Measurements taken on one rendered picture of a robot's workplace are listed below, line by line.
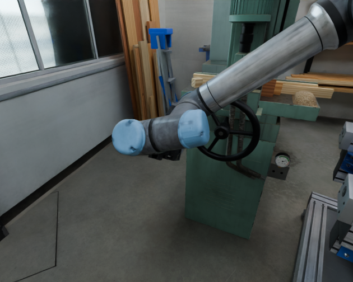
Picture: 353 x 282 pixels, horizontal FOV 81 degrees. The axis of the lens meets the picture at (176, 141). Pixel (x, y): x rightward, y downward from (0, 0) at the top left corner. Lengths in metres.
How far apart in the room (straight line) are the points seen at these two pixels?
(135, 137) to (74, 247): 1.21
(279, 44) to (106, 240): 1.38
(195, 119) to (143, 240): 1.16
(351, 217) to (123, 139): 0.67
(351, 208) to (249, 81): 0.48
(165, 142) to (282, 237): 1.30
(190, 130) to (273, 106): 0.65
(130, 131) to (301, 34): 0.37
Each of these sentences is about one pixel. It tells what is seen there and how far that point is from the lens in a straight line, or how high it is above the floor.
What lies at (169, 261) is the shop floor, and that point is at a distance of 1.38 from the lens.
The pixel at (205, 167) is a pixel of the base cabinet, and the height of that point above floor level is 0.48.
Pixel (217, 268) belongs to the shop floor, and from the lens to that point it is 1.38.
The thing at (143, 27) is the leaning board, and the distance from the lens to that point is 2.67.
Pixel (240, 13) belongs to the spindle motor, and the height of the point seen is 1.23.
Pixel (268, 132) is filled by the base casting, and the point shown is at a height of 0.76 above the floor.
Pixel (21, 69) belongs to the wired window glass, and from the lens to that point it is 1.80.
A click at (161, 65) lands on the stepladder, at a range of 1.87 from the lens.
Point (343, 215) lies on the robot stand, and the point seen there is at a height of 0.71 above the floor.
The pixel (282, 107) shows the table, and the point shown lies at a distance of 0.99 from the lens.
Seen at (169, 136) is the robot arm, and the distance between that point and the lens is 0.40.
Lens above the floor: 1.19
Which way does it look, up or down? 30 degrees down
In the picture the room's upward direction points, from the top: straight up
